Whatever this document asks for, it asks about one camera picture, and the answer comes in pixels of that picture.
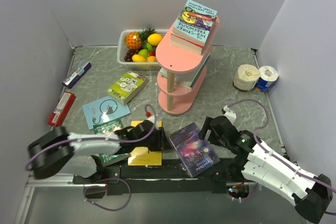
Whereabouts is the yellow lemon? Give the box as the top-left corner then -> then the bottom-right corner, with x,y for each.
148,33 -> 163,46

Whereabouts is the blue 143-Storey Treehouse book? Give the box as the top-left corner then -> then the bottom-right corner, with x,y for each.
171,0 -> 217,47

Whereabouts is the yellow mango front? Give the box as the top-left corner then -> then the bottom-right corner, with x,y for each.
132,54 -> 147,62

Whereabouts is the orange pineapple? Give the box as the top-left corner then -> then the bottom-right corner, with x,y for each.
124,31 -> 143,50

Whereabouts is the black book on shelf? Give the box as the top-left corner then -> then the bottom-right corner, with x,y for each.
181,65 -> 207,90

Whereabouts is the pink three-tier wooden shelf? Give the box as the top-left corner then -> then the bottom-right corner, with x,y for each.
156,18 -> 220,115

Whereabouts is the orange fruit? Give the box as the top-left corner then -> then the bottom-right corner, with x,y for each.
146,56 -> 157,62

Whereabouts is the purple white toothpaste box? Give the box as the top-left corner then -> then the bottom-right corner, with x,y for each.
61,61 -> 92,89

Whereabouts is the yellow file folder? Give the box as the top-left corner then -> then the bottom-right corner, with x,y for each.
128,121 -> 163,166

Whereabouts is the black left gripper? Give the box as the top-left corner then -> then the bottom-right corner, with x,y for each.
135,126 -> 173,151

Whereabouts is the red 13-Storey Treehouse book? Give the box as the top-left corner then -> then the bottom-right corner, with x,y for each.
170,33 -> 204,47

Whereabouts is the red rectangular box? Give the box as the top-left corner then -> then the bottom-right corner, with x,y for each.
47,91 -> 76,127

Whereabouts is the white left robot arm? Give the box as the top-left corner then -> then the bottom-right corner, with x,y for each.
25,119 -> 171,183

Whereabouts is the floral Little Women book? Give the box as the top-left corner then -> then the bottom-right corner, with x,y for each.
171,40 -> 204,55

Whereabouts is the blue wrapped toilet roll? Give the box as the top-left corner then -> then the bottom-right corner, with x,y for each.
255,66 -> 279,92

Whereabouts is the grey Great Gatsby book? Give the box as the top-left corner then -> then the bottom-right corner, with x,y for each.
175,52 -> 211,86

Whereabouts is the beige wrapped toilet roll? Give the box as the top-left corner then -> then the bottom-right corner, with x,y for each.
233,64 -> 260,91

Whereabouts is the purple shrink-wrapped Robinson Crusoe book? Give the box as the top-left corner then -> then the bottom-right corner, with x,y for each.
169,123 -> 220,178

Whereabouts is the dark red grapes bunch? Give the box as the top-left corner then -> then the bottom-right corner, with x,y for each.
124,49 -> 139,62

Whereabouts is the green 104-Storey Treehouse book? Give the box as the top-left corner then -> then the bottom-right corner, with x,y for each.
93,119 -> 131,167

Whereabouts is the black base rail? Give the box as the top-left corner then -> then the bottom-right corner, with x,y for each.
72,158 -> 255,196

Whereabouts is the lime green paperback book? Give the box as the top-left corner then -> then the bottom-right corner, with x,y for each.
107,70 -> 149,105

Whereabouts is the light blue cat booklet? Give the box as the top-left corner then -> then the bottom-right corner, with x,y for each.
82,95 -> 131,130

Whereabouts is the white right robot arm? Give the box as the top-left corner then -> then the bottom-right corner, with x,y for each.
198,116 -> 332,223

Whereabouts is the white plastic fruit basket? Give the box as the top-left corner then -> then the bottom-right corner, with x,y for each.
117,29 -> 161,70

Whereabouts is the green pear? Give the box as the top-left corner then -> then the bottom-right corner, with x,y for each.
138,49 -> 149,59

